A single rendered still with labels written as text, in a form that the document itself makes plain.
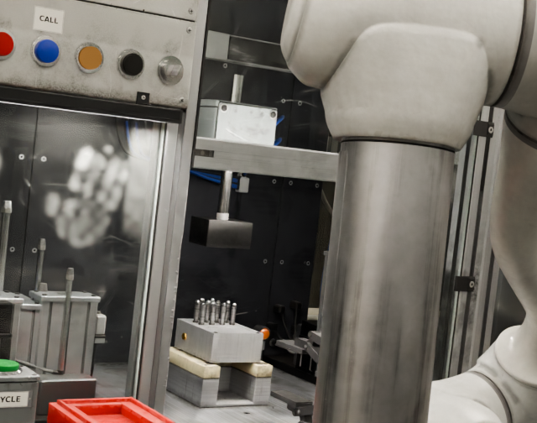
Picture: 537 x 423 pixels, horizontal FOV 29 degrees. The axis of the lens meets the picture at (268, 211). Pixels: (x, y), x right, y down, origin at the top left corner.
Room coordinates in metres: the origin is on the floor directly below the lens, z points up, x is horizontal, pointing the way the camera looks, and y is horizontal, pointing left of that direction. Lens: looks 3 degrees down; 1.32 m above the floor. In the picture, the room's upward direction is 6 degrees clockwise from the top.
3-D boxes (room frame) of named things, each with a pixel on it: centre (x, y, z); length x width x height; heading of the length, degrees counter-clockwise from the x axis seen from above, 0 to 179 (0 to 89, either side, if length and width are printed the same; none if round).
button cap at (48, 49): (1.36, 0.31, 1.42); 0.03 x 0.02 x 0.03; 123
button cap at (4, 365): (1.25, 0.30, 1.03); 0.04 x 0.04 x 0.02
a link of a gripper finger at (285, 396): (1.55, -0.06, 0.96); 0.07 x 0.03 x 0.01; 33
